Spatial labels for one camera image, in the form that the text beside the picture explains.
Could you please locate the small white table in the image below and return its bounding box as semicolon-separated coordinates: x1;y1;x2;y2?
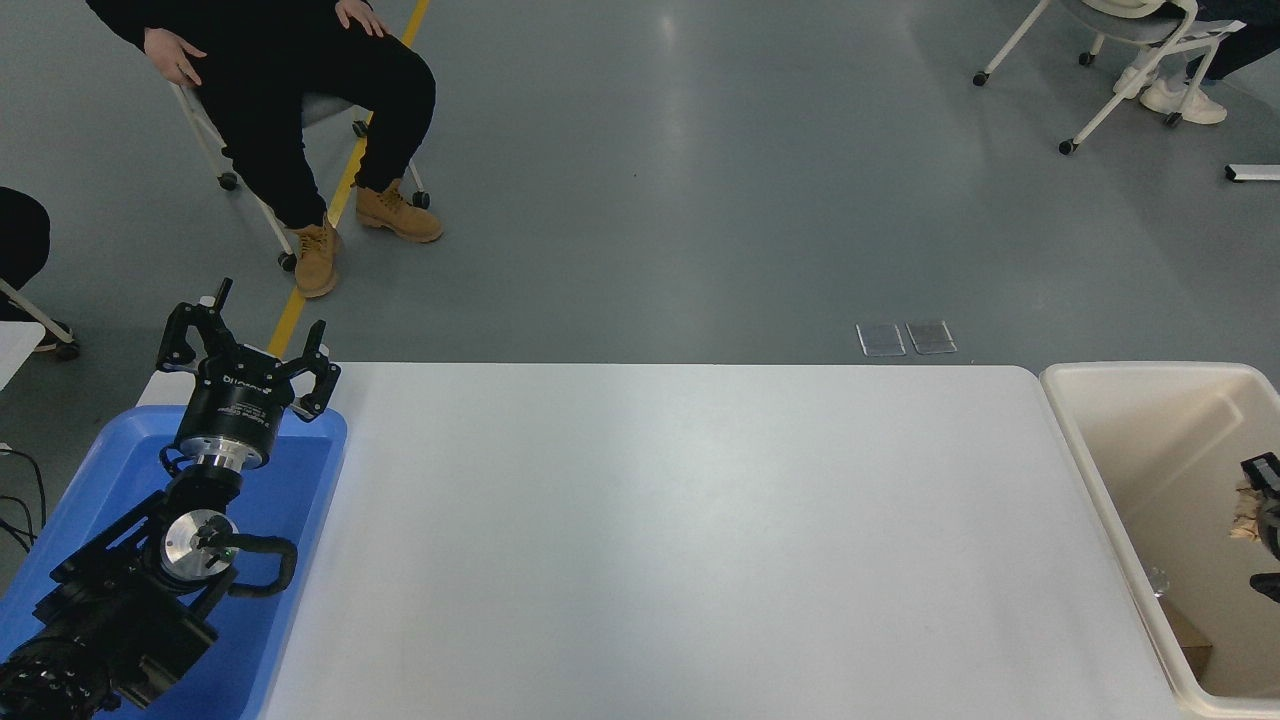
0;320;48;393

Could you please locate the white wheeled chair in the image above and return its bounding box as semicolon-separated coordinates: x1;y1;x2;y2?
0;278;83;361
170;80;432;272
973;0;1247;156

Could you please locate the person's right hand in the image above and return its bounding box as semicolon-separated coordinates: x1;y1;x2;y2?
143;28;208;87

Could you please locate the blue plastic tray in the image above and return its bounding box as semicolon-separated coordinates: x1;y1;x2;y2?
0;404;349;720

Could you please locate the tan paper ball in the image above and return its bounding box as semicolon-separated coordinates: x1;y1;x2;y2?
1230;478;1267;543

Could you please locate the seated person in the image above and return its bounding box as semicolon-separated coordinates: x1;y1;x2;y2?
85;0;444;299

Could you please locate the black cable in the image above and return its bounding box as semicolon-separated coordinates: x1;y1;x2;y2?
0;443;49;533
0;495;37;553

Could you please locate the person's left hand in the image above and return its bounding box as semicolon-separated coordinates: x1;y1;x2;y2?
335;0;391;38

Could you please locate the large pale plastic bin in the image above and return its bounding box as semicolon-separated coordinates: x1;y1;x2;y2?
1040;362;1280;719

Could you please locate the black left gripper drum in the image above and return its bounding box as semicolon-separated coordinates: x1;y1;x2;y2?
177;347;298;456

